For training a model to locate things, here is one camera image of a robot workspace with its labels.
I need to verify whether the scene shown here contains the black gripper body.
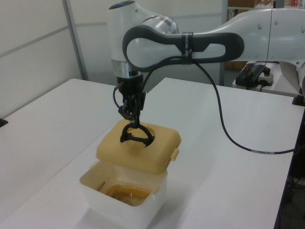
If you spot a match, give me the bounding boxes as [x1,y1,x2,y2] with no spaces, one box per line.
[115,74,144,99]

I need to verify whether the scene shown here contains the tan lid with black handle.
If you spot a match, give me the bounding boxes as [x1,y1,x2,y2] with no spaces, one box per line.
[96,119,182,174]

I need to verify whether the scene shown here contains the white plastic tool case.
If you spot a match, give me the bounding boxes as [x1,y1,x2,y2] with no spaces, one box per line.
[79,160,169,224]

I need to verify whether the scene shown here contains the brown cardboard box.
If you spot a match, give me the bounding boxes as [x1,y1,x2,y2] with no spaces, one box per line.
[224,61,249,71]

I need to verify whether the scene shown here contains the black electronic box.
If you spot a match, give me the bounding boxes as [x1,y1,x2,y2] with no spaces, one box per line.
[235,63,274,91]

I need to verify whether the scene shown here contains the dark cable strap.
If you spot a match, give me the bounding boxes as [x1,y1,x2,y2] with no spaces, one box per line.
[181,31,194,65]

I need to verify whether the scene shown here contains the grey partition post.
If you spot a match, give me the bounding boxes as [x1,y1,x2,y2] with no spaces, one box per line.
[62,0,89,81]

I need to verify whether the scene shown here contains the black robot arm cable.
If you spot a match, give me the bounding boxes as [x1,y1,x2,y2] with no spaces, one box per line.
[112,55,298,155]

